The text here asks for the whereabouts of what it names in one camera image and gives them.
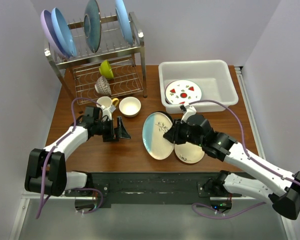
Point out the white bowl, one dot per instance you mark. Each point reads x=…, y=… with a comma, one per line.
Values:
x=130, y=106

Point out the black glossy plate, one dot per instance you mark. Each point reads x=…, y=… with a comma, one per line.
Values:
x=169, y=117

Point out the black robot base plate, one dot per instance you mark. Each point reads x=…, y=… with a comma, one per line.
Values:
x=153, y=188

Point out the light blue plate in rack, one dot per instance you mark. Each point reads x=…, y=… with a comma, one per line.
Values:
x=124, y=23

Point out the steel dish rack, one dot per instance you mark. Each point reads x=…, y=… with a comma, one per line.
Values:
x=79, y=74

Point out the lilac plate in rack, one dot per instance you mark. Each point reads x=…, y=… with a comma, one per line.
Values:
x=48, y=29

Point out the green bowl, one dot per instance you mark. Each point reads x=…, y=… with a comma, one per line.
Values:
x=105, y=70

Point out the yellow mug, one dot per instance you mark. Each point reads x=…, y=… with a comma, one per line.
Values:
x=106, y=102

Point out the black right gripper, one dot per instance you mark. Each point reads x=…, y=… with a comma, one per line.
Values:
x=173, y=135

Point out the patterned ceramic bowl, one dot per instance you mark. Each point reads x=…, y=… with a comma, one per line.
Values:
x=102, y=86

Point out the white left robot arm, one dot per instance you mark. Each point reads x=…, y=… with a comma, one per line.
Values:
x=46, y=169

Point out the dark teal plate in rack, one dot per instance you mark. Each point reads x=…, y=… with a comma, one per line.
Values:
x=92, y=25

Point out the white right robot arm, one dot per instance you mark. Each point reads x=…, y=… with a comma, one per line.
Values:
x=269, y=183

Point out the watermelon pattern plate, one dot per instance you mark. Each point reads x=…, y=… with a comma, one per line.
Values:
x=181, y=91

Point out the light blue bottom plate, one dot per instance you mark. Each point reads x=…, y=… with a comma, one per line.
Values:
x=154, y=127

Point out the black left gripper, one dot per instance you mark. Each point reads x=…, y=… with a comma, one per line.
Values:
x=112, y=136

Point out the light blue plate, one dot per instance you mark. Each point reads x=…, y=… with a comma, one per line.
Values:
x=154, y=127
x=124, y=23

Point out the white plastic bin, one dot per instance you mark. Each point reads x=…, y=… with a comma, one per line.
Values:
x=212, y=76

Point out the cream plate with black patch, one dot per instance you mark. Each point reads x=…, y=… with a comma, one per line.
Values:
x=189, y=153

